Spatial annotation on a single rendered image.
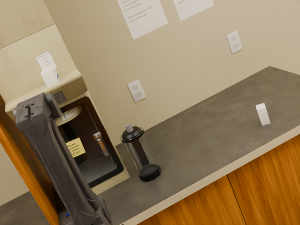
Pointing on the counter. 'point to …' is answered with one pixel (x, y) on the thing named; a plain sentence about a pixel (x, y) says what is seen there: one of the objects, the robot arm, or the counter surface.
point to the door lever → (101, 144)
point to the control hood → (67, 79)
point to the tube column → (22, 19)
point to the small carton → (50, 76)
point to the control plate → (59, 97)
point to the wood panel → (27, 165)
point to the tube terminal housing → (41, 43)
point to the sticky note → (76, 147)
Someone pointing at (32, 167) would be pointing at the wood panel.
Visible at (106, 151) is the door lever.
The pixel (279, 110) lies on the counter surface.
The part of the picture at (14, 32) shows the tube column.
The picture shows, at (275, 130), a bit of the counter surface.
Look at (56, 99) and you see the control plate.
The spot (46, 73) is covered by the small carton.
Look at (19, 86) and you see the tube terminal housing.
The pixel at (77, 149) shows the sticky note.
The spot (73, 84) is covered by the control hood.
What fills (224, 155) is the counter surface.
